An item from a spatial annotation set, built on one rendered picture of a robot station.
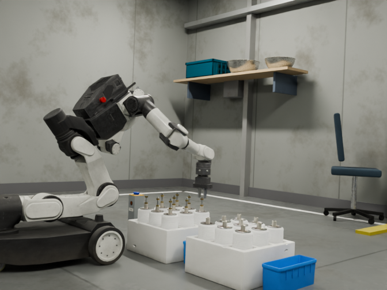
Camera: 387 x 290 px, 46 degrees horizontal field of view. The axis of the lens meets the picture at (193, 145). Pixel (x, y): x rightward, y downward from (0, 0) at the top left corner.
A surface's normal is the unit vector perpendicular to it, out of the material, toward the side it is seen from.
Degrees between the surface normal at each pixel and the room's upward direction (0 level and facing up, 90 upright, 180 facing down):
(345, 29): 90
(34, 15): 90
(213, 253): 90
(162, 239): 90
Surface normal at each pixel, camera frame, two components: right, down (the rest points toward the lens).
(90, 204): 0.32, 0.23
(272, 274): -0.74, 0.01
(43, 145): 0.66, 0.03
